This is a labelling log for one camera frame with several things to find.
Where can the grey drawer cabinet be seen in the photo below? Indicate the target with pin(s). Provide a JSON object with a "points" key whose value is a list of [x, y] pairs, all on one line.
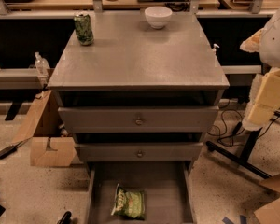
{"points": [[131, 64]]}

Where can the clear plastic bottle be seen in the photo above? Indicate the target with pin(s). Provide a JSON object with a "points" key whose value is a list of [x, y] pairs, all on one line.
{"points": [[41, 64]]}

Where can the black power adapter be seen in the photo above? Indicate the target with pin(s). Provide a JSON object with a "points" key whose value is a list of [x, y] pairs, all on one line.
{"points": [[7, 151]]}

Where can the green jalapeno chip bag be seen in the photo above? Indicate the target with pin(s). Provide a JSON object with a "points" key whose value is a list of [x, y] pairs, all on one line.
{"points": [[130, 204]]}

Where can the wooden block with notch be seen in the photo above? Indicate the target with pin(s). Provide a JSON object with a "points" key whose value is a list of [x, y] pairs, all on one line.
{"points": [[52, 151]]}

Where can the cardboard box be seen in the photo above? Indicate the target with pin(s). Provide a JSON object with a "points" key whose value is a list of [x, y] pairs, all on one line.
{"points": [[270, 213]]}

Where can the grey low shelf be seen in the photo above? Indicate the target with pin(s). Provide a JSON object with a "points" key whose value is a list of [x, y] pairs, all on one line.
{"points": [[19, 79]]}

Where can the black stand with legs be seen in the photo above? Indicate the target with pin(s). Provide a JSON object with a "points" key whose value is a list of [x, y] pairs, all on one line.
{"points": [[242, 160]]}

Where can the green soda can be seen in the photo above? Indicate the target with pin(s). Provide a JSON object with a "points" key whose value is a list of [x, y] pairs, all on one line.
{"points": [[83, 28]]}

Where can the grey middle drawer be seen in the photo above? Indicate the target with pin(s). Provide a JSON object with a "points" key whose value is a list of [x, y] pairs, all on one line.
{"points": [[139, 152]]}

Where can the black object bottom edge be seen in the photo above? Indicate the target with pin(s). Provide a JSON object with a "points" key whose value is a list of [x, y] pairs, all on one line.
{"points": [[66, 218]]}

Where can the grey open bottom drawer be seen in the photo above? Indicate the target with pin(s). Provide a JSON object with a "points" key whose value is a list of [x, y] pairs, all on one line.
{"points": [[165, 185]]}

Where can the white ceramic bowl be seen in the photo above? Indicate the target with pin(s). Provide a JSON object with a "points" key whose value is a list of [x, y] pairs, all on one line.
{"points": [[158, 17]]}

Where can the grey top drawer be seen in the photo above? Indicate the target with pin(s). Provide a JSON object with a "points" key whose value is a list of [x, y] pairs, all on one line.
{"points": [[138, 120]]}

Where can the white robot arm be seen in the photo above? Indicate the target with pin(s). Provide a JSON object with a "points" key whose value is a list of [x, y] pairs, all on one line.
{"points": [[269, 50]]}

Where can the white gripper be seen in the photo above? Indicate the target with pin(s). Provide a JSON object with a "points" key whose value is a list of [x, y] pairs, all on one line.
{"points": [[276, 48]]}

